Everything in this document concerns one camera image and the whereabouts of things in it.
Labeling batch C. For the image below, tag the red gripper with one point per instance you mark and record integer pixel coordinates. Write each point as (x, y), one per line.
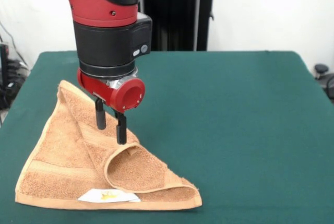
(114, 93)

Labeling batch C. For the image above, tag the orange terry towel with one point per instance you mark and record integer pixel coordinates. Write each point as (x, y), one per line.
(65, 169)

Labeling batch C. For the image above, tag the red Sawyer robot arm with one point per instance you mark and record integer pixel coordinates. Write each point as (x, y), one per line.
(104, 25)

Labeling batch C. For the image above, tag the black equipment stack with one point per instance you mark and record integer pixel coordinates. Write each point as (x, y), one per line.
(6, 83)

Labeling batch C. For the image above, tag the dark green table cloth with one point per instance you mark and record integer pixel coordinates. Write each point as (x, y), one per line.
(235, 130)

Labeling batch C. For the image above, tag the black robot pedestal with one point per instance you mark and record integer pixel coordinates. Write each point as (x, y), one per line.
(177, 20)

